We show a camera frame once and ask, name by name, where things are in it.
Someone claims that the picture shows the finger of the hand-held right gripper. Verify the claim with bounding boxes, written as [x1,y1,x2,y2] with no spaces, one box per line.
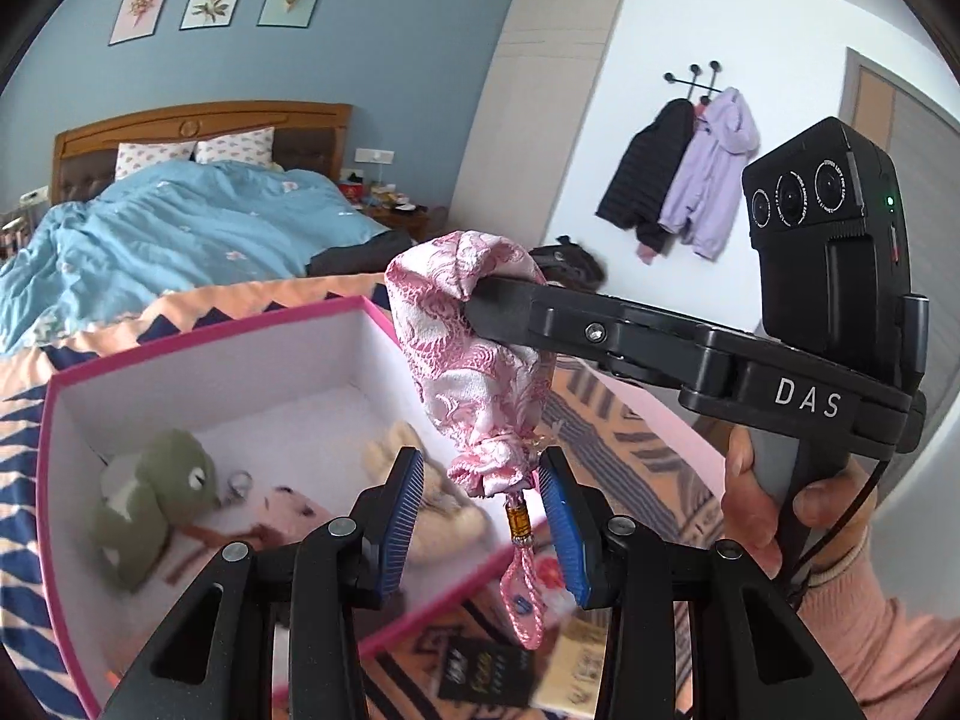
[461,274,751,391]

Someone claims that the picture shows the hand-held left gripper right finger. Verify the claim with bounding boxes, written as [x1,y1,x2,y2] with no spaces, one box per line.
[538,446,856,720]

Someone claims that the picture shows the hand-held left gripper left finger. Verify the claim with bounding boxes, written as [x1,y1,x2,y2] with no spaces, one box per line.
[101,446,427,720]

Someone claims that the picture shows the cream plush toy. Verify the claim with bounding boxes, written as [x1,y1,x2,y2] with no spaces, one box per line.
[365,420,488,563]

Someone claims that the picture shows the pink knitted plush bear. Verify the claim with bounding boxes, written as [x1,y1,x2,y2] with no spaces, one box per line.
[161,484,335,586]

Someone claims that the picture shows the pink silk drawstring pouch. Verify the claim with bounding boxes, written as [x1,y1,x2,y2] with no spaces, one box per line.
[384,230,560,652]

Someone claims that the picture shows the tan paper packet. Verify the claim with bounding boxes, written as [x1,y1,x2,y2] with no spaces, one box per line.
[536,615,612,713]

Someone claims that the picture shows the black printed packet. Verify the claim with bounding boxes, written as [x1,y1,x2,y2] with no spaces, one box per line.
[437,634,537,710]

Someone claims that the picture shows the pink cardboard box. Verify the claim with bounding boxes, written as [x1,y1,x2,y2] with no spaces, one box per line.
[37,294,526,720]

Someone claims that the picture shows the green plush frog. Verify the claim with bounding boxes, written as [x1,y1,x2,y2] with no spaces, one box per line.
[91,429,220,593]

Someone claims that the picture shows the person's right hand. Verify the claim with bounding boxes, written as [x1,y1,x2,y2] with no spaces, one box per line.
[722,426,871,586]

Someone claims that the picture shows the dark backpack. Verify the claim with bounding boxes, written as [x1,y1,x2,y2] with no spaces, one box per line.
[529,235,607,290]

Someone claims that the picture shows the lilac hooded jacket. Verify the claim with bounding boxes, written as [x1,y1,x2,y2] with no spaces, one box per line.
[658,87,760,262]

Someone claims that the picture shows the black puffer jacket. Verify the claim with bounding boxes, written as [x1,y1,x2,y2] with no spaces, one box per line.
[596,97,696,254]

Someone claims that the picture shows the grey door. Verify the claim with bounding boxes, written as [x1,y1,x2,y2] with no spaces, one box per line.
[838,46,960,256]

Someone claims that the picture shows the cluttered wooden nightstand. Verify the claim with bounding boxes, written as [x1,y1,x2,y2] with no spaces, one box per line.
[337,172,451,241]

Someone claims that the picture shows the dark grey cloth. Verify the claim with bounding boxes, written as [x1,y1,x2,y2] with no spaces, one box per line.
[307,229,417,277]

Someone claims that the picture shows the light blue duvet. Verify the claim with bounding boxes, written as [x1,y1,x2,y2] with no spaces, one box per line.
[0,160,387,357]

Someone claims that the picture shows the white patterned pillow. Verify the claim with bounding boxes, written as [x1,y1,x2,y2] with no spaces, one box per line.
[114,141,197,182]
[193,127,277,166]

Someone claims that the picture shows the wooden padded headboard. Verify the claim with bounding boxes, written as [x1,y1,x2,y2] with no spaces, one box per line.
[52,101,353,207]

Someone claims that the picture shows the row of cosmetic bottles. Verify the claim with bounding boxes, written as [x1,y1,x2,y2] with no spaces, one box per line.
[0,214,35,256]

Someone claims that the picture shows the framed pink flower picture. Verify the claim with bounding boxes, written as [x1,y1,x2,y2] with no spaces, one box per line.
[109,0,175,47]

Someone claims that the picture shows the beige wardrobe beside white wall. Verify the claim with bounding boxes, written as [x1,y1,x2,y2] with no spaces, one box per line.
[448,0,635,241]

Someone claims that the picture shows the black wall coat rack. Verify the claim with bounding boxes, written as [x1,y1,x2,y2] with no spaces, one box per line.
[664,58,725,102]

